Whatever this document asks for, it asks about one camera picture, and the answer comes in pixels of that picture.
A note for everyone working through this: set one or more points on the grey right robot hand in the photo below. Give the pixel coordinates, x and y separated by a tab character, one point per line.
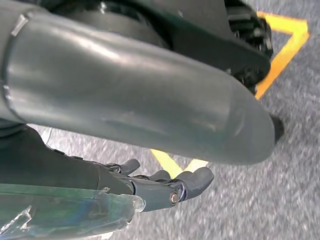
124	99

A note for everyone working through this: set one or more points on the dark robot lower body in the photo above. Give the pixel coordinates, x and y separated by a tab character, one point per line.
200	33

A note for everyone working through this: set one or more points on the yellow tape square outline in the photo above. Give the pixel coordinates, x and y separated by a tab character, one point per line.
287	49

